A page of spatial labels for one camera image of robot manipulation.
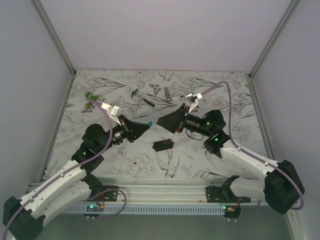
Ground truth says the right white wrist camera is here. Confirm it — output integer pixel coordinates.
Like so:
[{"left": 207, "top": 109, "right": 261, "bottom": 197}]
[{"left": 185, "top": 93, "right": 203, "bottom": 114}]

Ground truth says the small circuit board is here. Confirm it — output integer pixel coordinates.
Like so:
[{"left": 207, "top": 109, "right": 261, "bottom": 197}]
[
  {"left": 223, "top": 205, "right": 241, "bottom": 219},
  {"left": 86, "top": 204, "right": 105, "bottom": 213}
]

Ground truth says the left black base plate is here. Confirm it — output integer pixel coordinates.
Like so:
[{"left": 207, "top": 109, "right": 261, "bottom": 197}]
[{"left": 84, "top": 185, "right": 118, "bottom": 204}]

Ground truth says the left small circuit board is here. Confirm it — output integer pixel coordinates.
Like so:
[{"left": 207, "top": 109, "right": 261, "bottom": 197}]
[{"left": 86, "top": 204, "right": 105, "bottom": 213}]

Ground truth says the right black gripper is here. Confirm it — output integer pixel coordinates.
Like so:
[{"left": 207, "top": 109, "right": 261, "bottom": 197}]
[{"left": 156, "top": 102, "right": 212, "bottom": 137}]

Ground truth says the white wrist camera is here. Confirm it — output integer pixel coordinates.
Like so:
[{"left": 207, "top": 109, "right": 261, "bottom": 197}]
[
  {"left": 185, "top": 93, "right": 203, "bottom": 114},
  {"left": 101, "top": 102, "right": 121, "bottom": 125}
]

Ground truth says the green plastic connector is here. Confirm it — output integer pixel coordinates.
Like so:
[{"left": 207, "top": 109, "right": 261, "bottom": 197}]
[{"left": 81, "top": 92, "right": 104, "bottom": 113}]

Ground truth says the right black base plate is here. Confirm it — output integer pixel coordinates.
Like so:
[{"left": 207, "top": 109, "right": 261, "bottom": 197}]
[{"left": 205, "top": 184, "right": 251, "bottom": 204}]

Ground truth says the black fuse box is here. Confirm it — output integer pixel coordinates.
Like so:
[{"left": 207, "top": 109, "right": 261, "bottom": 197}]
[{"left": 152, "top": 139, "right": 174, "bottom": 152}]

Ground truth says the floral printed table mat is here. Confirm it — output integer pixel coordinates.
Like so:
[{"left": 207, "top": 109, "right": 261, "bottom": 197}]
[{"left": 45, "top": 70, "right": 266, "bottom": 179}]

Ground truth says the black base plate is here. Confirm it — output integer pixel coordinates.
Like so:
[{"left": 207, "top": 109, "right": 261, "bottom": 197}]
[
  {"left": 205, "top": 184, "right": 251, "bottom": 204},
  {"left": 84, "top": 185, "right": 118, "bottom": 204}
]

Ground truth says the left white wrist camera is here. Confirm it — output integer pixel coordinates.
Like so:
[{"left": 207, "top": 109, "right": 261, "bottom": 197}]
[{"left": 101, "top": 102, "right": 121, "bottom": 125}]

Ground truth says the aluminium rail frame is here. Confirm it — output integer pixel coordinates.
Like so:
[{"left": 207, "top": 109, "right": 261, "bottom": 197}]
[{"left": 23, "top": 181, "right": 300, "bottom": 206}]

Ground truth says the small black hammer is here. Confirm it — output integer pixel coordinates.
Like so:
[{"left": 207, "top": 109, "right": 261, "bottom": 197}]
[{"left": 131, "top": 88, "right": 156, "bottom": 108}]

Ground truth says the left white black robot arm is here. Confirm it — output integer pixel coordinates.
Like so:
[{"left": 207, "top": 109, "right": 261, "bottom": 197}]
[{"left": 2, "top": 115, "right": 150, "bottom": 240}]

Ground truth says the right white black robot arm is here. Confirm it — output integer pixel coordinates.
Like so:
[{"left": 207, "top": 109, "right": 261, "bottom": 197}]
[{"left": 156, "top": 104, "right": 305, "bottom": 214}]

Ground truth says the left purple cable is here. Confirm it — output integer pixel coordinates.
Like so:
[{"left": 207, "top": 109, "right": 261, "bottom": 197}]
[{"left": 3, "top": 97, "right": 127, "bottom": 233}]

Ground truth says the right small circuit board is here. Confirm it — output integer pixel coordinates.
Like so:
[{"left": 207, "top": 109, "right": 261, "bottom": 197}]
[{"left": 223, "top": 205, "right": 241, "bottom": 219}]

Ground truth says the white slotted cable duct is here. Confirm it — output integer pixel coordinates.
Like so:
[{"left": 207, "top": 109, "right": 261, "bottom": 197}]
[{"left": 64, "top": 203, "right": 224, "bottom": 216}]

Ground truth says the grey metal clip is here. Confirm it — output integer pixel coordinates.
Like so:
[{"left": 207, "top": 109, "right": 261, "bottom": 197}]
[{"left": 164, "top": 87, "right": 173, "bottom": 102}]

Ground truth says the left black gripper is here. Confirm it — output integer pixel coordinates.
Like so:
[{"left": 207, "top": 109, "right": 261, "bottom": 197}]
[{"left": 97, "top": 114, "right": 150, "bottom": 153}]

